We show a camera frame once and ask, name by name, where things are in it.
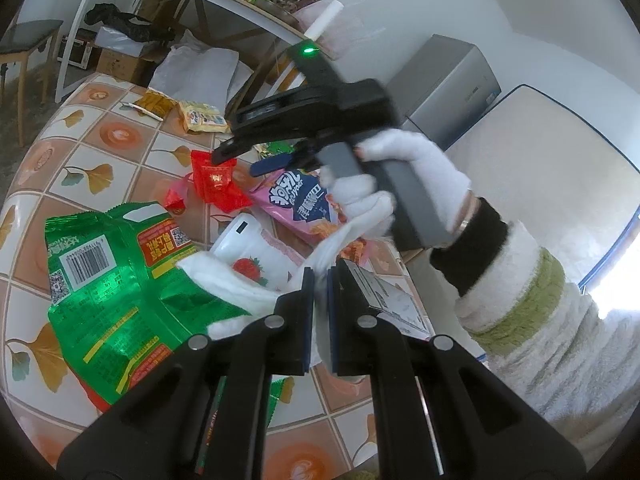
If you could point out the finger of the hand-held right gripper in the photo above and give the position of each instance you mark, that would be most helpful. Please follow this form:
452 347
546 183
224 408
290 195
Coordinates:
272 164
235 146

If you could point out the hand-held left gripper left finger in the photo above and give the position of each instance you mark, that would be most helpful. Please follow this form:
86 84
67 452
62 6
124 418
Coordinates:
307 310

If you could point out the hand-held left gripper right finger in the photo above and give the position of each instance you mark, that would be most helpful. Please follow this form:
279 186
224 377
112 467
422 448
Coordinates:
332 310

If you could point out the green snack bag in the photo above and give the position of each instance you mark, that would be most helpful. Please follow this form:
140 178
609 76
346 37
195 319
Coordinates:
110 300

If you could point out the person's right forearm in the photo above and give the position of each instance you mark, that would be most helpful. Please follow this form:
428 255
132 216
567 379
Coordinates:
525 310

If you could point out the person's right hand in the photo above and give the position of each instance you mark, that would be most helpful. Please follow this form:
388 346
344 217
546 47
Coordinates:
440 175

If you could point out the green printed wrapper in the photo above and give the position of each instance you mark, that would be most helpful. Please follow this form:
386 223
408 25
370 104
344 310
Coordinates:
275 149

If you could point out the red packet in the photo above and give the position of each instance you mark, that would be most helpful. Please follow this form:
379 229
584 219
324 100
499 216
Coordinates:
215 180

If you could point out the pink snack packet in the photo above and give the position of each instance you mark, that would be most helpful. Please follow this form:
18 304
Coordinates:
295 200

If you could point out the pale yellow snack packet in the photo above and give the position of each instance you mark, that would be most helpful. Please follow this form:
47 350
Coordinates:
202 117

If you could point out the red crumpled wrapper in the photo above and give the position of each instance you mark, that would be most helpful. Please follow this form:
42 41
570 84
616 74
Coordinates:
177 195

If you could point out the pink plastic bag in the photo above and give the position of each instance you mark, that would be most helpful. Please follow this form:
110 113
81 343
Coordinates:
350 30

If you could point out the silver fridge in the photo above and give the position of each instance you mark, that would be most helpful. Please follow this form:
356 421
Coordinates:
440 85

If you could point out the white strawberry packet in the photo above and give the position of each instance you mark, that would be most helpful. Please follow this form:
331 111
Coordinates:
250 245

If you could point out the white sack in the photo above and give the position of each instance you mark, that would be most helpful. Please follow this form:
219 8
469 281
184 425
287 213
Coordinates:
200 65

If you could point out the white roll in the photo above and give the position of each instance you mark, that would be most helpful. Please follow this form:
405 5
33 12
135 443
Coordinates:
325 17

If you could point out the white thin stick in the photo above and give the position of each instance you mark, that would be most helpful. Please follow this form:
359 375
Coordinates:
142 111

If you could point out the cardboard box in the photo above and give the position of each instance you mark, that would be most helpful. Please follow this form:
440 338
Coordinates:
155 2
120 62

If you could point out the black bag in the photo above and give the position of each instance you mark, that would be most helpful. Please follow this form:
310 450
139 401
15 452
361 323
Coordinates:
120 20

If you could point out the black case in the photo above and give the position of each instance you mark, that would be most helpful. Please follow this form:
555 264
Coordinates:
75 50

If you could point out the wooden chair dark seat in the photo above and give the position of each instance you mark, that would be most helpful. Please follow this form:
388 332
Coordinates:
27 35

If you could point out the bright window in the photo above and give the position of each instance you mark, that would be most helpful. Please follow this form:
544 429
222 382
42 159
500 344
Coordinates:
617 280

